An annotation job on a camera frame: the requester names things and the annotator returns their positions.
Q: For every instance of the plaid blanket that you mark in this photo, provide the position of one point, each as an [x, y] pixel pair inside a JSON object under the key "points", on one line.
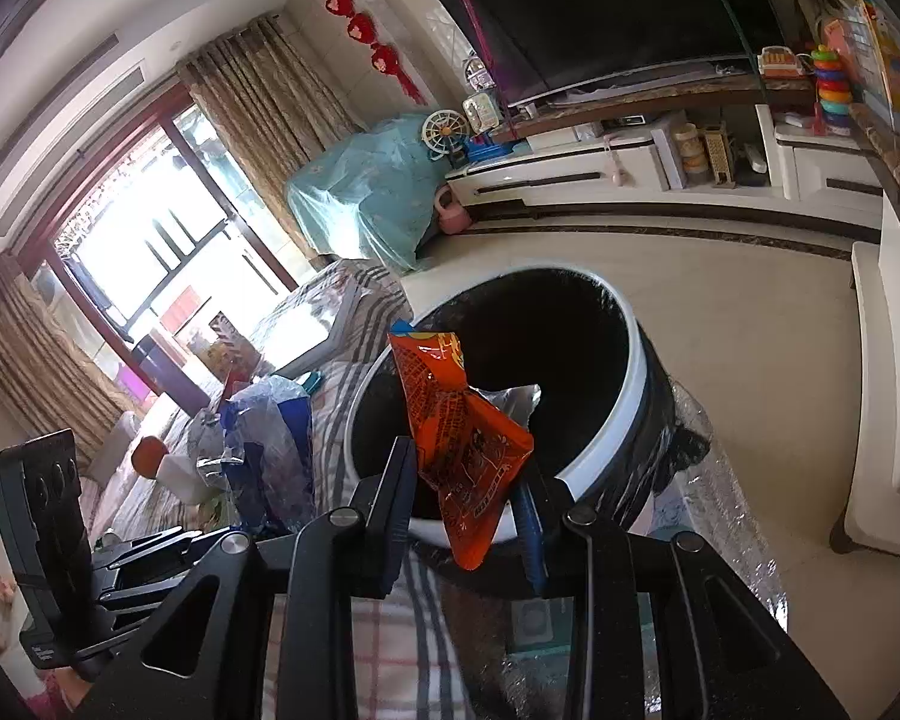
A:
{"points": [[412, 660]]}

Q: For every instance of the blue toy set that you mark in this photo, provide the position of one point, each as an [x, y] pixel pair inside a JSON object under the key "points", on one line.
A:
{"points": [[487, 146]]}

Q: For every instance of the blue clear plastic bag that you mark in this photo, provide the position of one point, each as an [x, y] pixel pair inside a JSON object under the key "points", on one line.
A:
{"points": [[274, 442]]}

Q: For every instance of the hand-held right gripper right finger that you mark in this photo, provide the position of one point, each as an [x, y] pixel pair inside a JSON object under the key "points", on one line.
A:
{"points": [[531, 549]]}

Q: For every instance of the orange round object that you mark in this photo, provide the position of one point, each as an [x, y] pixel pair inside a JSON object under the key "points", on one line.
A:
{"points": [[150, 457]]}

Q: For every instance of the purple thermos bottle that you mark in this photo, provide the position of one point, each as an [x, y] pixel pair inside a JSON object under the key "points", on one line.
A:
{"points": [[161, 367]]}

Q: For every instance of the clear snack jar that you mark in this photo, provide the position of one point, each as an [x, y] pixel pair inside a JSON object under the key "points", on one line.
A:
{"points": [[221, 352]]}

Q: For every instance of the black white-rimmed trash bin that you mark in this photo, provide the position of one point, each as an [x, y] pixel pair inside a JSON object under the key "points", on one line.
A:
{"points": [[570, 360]]}

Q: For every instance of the black television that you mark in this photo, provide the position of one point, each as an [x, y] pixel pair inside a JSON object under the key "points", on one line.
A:
{"points": [[607, 7]]}

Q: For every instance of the crinkled silver foil sheet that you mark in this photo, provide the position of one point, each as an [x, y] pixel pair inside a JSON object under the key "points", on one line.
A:
{"points": [[727, 510]]}

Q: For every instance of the colourful children's book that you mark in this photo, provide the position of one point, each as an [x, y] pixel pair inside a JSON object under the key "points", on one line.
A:
{"points": [[307, 337]]}

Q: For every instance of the red hanging decoration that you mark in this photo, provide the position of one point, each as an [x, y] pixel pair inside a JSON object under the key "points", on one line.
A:
{"points": [[360, 26]]}

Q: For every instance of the red-framed glass door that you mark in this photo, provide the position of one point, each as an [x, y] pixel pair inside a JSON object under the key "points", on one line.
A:
{"points": [[157, 240]]}

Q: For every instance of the toy ferris wheel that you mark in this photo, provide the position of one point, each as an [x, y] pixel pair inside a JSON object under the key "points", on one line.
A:
{"points": [[444, 133]]}

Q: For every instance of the teal cloth cover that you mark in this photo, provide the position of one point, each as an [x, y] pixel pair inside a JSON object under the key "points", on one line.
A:
{"points": [[360, 187]]}

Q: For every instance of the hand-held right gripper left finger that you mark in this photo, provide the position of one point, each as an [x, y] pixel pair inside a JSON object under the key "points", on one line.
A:
{"points": [[386, 529]]}

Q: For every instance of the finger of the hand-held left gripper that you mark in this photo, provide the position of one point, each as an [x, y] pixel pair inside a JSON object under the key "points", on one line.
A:
{"points": [[157, 581], [150, 546]]}

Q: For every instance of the white television cabinet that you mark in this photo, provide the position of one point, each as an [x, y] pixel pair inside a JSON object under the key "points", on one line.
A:
{"points": [[555, 180]]}

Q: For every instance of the white side cabinet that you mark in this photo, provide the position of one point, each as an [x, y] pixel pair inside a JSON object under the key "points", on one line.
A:
{"points": [[892, 390]]}

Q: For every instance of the orange snack packet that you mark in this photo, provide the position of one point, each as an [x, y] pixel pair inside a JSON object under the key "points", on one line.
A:
{"points": [[465, 435]]}

